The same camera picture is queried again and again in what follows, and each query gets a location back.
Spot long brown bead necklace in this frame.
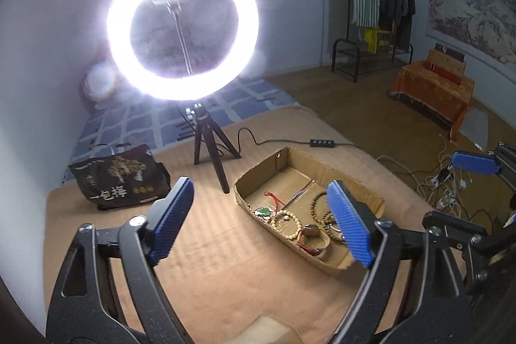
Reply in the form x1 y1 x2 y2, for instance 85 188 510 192
309 189 348 244

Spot cream bead bracelet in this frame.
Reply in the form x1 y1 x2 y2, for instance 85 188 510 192
269 209 304 242

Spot green jade pendant red cord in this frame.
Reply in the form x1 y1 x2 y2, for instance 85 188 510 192
253 189 285 223

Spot red strap wristwatch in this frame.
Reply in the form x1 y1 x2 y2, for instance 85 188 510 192
296 224 331 257

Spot black printed gift bag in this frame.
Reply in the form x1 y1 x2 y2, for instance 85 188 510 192
68 144 171 211

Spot shallow cardboard box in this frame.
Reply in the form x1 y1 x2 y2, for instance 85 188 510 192
234 148 385 278

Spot orange cloth covered table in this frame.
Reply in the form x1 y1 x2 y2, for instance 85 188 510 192
389 60 475 143

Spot black tripod stand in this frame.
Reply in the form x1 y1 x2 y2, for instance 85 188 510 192
184 102 241 194

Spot blue checkered bed sheet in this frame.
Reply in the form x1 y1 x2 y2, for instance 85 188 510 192
71 79 297 163

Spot wooden box with red book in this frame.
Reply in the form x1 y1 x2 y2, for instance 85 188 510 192
423 43 467 85

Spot rolled floral quilt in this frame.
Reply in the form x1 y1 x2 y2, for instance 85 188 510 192
80 60 134 112

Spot yellow box on rack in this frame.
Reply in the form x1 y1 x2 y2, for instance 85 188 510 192
363 28 392 54

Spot black clothes rack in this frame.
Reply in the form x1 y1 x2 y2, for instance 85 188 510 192
331 0 415 83

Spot white cables on floor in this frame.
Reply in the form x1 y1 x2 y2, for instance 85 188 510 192
376 133 497 224

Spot black cable with inline switch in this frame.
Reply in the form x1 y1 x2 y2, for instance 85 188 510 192
235 126 356 151

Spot landscape painting wall scroll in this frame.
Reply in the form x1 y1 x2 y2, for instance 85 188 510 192
425 0 516 73

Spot white ring light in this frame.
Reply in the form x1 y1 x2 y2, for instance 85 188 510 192
106 0 260 100

